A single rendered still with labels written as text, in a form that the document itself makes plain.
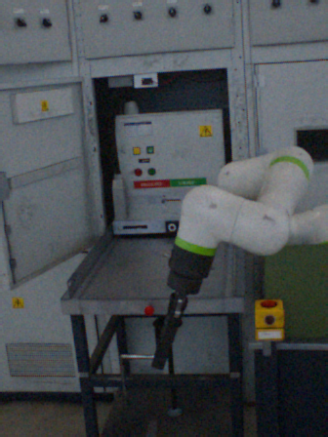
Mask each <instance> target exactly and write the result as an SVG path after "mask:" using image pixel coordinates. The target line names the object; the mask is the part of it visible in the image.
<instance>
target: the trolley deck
mask: <svg viewBox="0 0 328 437"><path fill-rule="evenodd" d="M175 242H176V239H159V240H131V241H118V242H117V244H116V245H115V247H114V248H113V250H112V251H111V253H110V254H109V255H108V256H107V258H106V259H105V261H104V262H103V264H102V266H101V267H100V268H99V270H98V271H97V273H96V276H95V277H94V279H93V280H92V282H91V283H90V285H89V286H88V287H87V288H86V290H85V291H84V293H83V294H82V296H81V297H80V298H79V300H67V299H68V290H66V291H65V293H64V294H63V295H62V297H61V298H60V303H61V311H62V315H86V314H95V315H145V314H144V309H145V307H146V306H152V307H153V308H154V313H153V314H167V313H168V307H169V303H170V296H171V293H174V292H175V291H176V290H173V289H171V288H170V287H169V286H168V285H167V280H168V277H169V274H170V271H171V270H172V269H171V268H170V267H169V265H168V264H169V259H168V258H165V257H163V254H164V253H167V254H171V253H172V252H171V251H172V250H173V249H174V245H175ZM226 253H227V243H225V242H222V243H220V244H219V246H218V249H217V251H216V254H215V257H214V259H213V263H212V266H214V267H215V269H213V270H212V269H211V270H210V272H209V275H208V277H207V278H204V279H203V281H202V284H201V287H200V290H199V293H198V294H197V295H194V296H192V295H187V296H186V297H187V301H188V303H187V306H186V308H185V309H184V314H211V313H237V312H245V286H244V266H245V257H244V249H243V248H240V247H238V246H237V283H236V297H229V298H225V286H226Z"/></svg>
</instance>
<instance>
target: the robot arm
mask: <svg viewBox="0 0 328 437"><path fill-rule="evenodd" d="M312 174H313V162H312V159H311V157H310V155H309V154H308V153H306V152H305V151H304V150H302V149H300V148H299V147H295V146H292V145H289V146H285V147H283V148H280V149H278V150H275V151H273V152H271V153H269V154H267V155H264V156H261V157H257V158H253V159H252V158H249V159H245V160H240V161H234V162H231V163H228V164H227V165H225V166H224V167H223V168H222V169H221V170H220V172H219V174H218V177H217V187H216V186H213V185H201V186H198V187H195V188H194V189H192V190H191V191H190V192H189V193H188V194H187V196H186V197H185V199H184V201H183V204H182V214H181V222H180V228H179V232H178V235H177V239H176V242H175V245H174V249H173V250H172V251H171V252H172V253H171V254H167V253H164V254H163V257H165V258H168V259H169V264H168V265H169V267H170V268H171V269H172V270H171V271H170V274H169V277H168V280H167V285H168V286H169V287H170V288H171V289H173V290H176V291H175V292H174V293H171V296H170V303H169V307H168V313H167V317H166V320H165V324H164V327H163V329H162V334H161V338H159V339H158V340H157V342H158V343H157V347H156V350H155V353H154V356H153V359H152V362H151V368H154V369H158V370H161V371H164V368H165V365H166V362H167V359H168V356H169V350H170V347H171V344H172V343H173V342H174V337H175V334H176V331H177V328H178V326H179V324H180V321H181V319H182V317H183V315H184V310H185V308H186V306H187V303H188V301H187V297H186V296H187V295H192V296H194V295H197V294H198V293H199V290H200V287H201V284H202V281H203V279H204V278H207V277H208V275H209V272H210V270H211V269H212V270H213V269H215V267H214V266H212V263H213V259H214V257H215V254H216V251H217V249H218V246H219V244H220V243H222V242H225V243H228V244H230V245H235V246H238V247H240V248H243V249H245V250H247V251H249V252H251V253H253V254H255V255H258V256H271V255H273V254H275V253H277V252H279V251H280V250H281V249H282V248H283V247H284V246H285V245H322V244H328V204H324V205H321V206H318V207H316V208H313V209H311V210H308V211H307V212H304V213H300V214H296V215H293V214H294V209H295V207H296V205H297V204H298V202H299V201H300V199H301V198H302V197H303V196H304V195H305V194H306V192H307V191H308V184H309V182H310V180H311V177H312Z"/></svg>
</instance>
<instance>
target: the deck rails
mask: <svg viewBox="0 0 328 437"><path fill-rule="evenodd" d="M118 241H119V240H111V232H110V227H109V228H108V229H107V230H106V231H105V233H104V234H103V235H102V237H101V238H100V239H99V241H98V242H97V243H96V244H95V245H94V246H93V247H92V248H91V250H90V251H89V252H88V253H87V255H86V256H85V257H84V259H83V260H82V261H81V262H80V264H79V265H78V266H77V267H76V269H75V270H74V271H73V273H72V274H71V275H70V276H69V277H68V279H67V280H66V283H67V290H68V299H67V300H79V298H80V297H81V296H82V294H83V293H84V291H85V290H86V288H87V287H88V286H89V285H90V283H91V282H92V280H93V279H94V277H95V276H96V273H97V271H98V270H99V268H100V267H101V266H102V264H103V262H104V261H105V259H106V258H107V256H108V255H109V254H110V253H111V251H112V250H113V248H114V247H115V245H116V244H117V242H118ZM69 282H70V283H71V284H70V286H69ZM236 283H237V246H235V245H230V244H227V253H226V270H225V298H229V297H236Z"/></svg>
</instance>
